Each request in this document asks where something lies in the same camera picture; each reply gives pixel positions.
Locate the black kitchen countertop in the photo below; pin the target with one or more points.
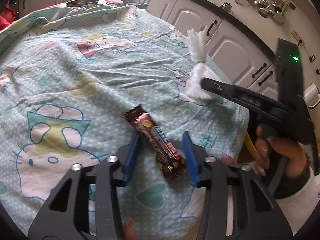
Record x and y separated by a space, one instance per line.
245 27

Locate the yellow rimmed bin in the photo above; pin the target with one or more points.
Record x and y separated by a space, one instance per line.
250 146

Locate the person's right hand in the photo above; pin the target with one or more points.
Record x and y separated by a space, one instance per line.
295 157

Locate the brown chocolate bar wrapper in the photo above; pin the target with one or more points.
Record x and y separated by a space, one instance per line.
152 135

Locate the cartoon printed blanket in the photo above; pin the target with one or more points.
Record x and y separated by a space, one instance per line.
75 85

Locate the pink blanket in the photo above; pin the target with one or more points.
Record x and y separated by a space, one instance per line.
110 0

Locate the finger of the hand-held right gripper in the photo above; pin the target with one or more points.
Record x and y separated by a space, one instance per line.
237 93

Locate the white lower kitchen cabinets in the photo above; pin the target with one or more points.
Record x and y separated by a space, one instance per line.
232 47

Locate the metal spatula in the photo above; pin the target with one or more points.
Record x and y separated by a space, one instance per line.
278 18

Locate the metal teapot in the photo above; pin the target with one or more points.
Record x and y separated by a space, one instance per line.
226 7

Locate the round metal dish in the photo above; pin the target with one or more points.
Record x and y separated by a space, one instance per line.
85 2

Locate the white electric kettle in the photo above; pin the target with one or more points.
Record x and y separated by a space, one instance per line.
312 95

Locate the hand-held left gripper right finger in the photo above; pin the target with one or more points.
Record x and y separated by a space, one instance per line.
191 160

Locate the person's left hand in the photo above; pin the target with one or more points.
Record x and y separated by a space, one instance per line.
129 230

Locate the black ladle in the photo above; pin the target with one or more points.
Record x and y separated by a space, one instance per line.
278 10

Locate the dark wall hook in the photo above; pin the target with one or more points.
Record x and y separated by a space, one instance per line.
312 58

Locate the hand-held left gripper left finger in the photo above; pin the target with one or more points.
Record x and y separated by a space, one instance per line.
131 158

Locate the red printed cushion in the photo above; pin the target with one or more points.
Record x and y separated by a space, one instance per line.
6 17

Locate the person's right forearm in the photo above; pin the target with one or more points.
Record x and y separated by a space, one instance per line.
307 187

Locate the wall power outlet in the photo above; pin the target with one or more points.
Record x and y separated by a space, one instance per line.
296 35

